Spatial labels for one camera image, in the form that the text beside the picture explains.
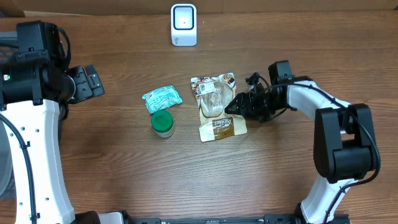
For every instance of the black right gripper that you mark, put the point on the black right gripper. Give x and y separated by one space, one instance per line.
242 99

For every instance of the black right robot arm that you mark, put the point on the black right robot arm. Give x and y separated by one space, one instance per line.
345 152

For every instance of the clear brown snack bag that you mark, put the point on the clear brown snack bag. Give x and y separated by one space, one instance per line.
213 95

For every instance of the green lid plastic jar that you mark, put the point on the green lid plastic jar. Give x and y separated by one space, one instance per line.
163 124

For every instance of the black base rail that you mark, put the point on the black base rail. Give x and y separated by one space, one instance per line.
211 221

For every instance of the teal wet wipes pack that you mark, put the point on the teal wet wipes pack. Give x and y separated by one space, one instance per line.
161 98

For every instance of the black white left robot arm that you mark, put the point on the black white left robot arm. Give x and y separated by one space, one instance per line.
37 86

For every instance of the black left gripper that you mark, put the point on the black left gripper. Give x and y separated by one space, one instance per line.
89 82

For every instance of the white barcode scanner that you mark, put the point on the white barcode scanner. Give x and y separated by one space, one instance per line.
183 28

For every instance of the grey plastic mesh basket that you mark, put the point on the grey plastic mesh basket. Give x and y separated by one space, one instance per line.
8 187

